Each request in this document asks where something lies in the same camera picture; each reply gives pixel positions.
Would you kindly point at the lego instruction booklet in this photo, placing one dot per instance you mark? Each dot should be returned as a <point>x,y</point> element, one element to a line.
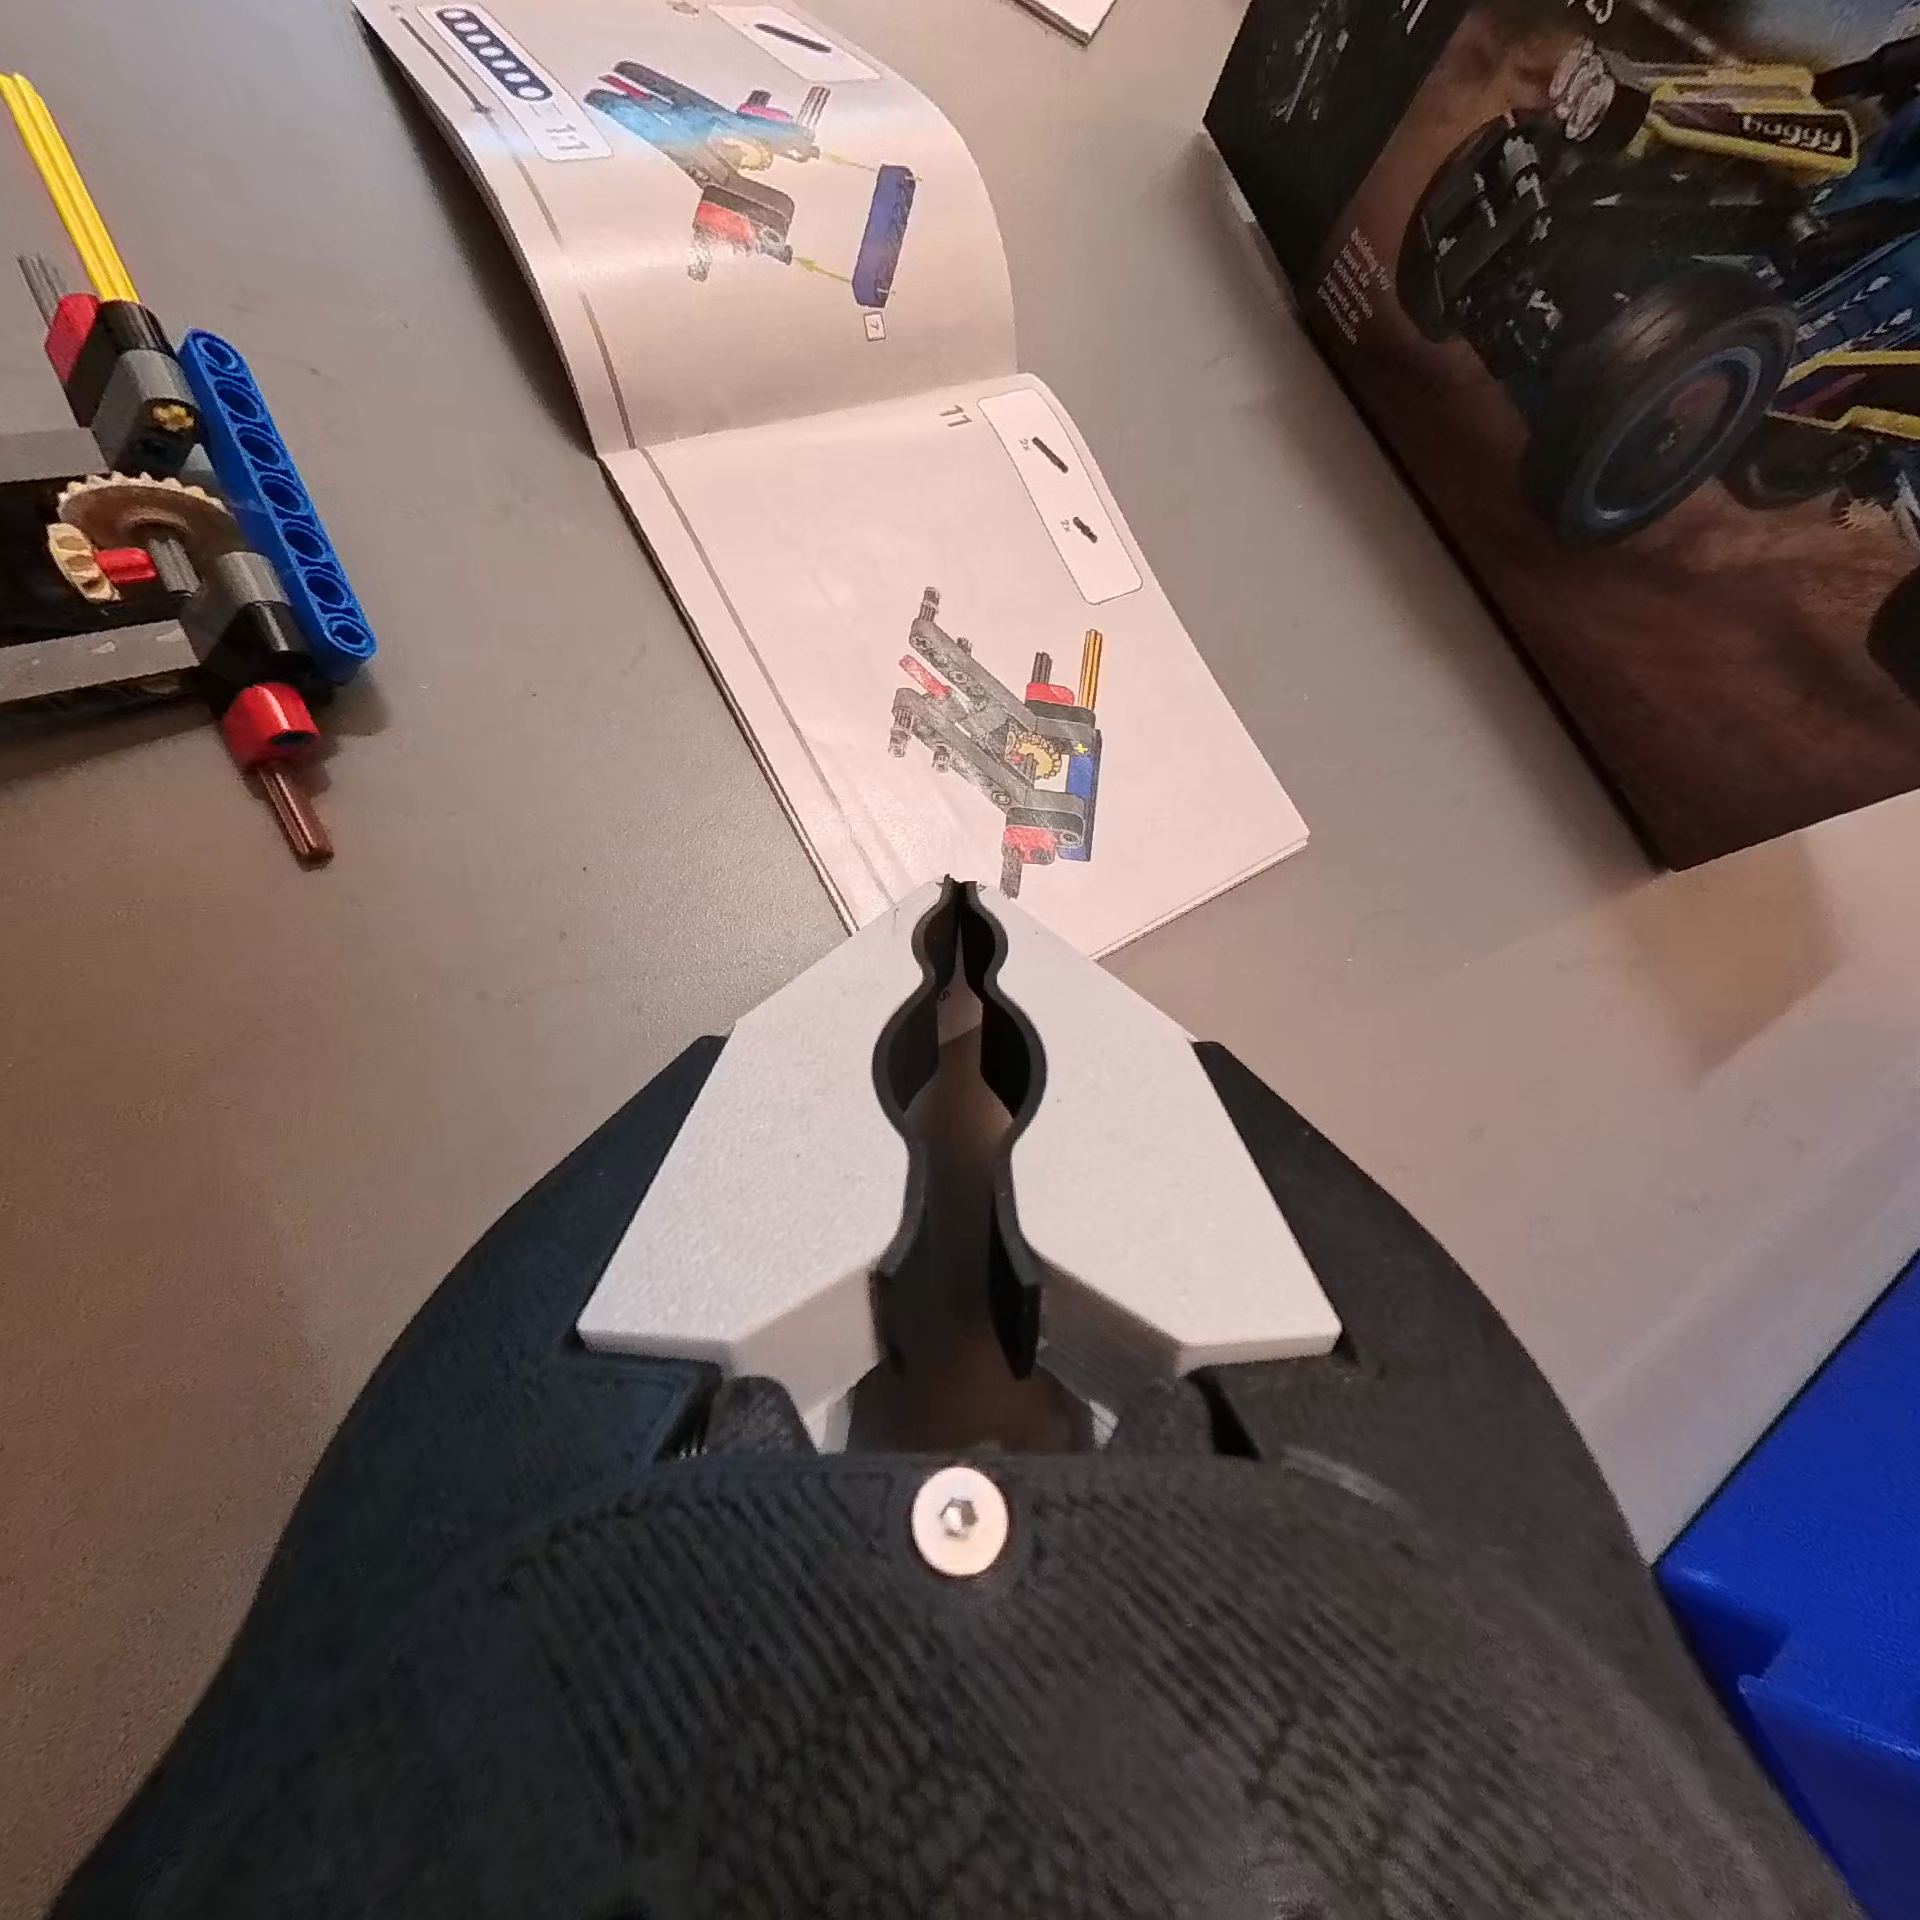
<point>1066,12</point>
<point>900,598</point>

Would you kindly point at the closed lego instruction booklet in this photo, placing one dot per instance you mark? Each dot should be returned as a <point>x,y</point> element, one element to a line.
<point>1066,12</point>

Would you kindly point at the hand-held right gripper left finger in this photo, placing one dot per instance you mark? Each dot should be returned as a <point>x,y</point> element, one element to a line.
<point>751,1183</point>

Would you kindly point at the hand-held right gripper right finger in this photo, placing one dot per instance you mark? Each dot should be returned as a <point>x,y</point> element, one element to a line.
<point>1170,1198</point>

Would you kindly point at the blue plastic bin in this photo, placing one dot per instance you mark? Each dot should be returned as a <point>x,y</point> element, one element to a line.
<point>1831,1575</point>

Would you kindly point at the partly built lego assembly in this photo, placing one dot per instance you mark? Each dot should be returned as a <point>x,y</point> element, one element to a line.
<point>275,493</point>

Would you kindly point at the lego set box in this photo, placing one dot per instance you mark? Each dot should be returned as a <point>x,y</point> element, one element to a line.
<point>1575,452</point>

